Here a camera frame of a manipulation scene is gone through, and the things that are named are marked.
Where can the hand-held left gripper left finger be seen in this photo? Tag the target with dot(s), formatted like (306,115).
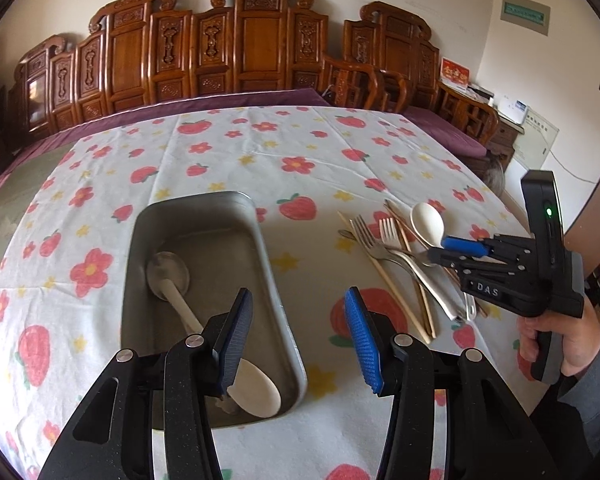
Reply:
(240,332)

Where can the white box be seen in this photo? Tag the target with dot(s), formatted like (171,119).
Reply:
(512,110)

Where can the wooden side cabinet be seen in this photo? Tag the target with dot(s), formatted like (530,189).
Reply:
(507,137)

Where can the purple chair cushion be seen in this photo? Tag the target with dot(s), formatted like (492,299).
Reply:
(445,130)

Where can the carved wooden armchair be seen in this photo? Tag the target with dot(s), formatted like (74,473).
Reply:
(40,85)
(405,45)

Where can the person's right hand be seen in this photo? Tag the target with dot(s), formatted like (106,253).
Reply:
(582,345)

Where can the wall electrical panel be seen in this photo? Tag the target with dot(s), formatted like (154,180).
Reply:
(525,14)

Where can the stack of papers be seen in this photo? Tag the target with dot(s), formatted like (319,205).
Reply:
(480,92)

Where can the white spoon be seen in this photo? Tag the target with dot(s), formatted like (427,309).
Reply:
(260,390)
(428,222)

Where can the floral strawberry tablecloth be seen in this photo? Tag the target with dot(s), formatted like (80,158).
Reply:
(280,160)

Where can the brown wooden chopstick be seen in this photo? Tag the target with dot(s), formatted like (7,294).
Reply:
(426,317)
(419,305)

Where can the metal tray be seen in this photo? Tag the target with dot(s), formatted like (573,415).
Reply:
(215,250)

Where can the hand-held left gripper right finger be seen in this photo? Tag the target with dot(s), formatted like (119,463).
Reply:
(362,340)

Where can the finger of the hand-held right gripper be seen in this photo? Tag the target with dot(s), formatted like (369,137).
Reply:
(457,244)
(445,259)

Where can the red desk calendar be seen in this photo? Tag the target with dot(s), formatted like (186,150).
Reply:
(455,74)

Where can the person's right forearm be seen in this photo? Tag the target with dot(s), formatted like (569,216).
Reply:
(595,400)

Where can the metal fork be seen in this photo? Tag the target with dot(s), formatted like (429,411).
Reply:
(389,232)
(364,234)

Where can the white wall board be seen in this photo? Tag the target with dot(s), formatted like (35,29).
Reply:
(535,137)

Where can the carved wooden bench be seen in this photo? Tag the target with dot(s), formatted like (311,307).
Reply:
(255,40)

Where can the light wooden chopstick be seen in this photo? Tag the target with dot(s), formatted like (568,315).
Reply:
(399,300)

